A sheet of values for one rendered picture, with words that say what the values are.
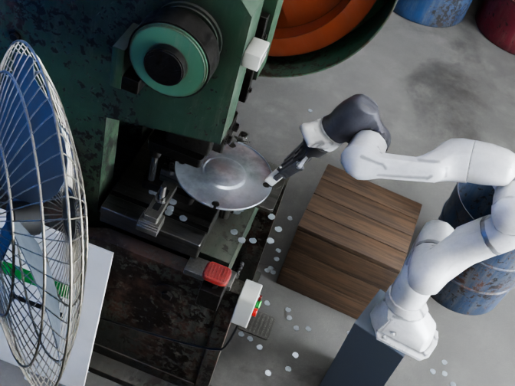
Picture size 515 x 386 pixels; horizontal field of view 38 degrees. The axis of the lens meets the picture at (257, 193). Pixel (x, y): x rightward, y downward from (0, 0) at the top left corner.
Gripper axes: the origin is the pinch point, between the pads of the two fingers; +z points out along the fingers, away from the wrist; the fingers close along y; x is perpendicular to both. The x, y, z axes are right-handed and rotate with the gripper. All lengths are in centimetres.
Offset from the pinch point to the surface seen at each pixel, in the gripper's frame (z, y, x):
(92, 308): 57, -34, 16
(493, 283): 15, 49, -107
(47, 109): -47, -77, 59
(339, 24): -33.1, 30.0, 13.1
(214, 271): 8.2, -35.6, 2.7
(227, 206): 7.5, -14.2, 6.9
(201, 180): 11.6, -8.1, 15.9
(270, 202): 3.2, -6.9, -2.7
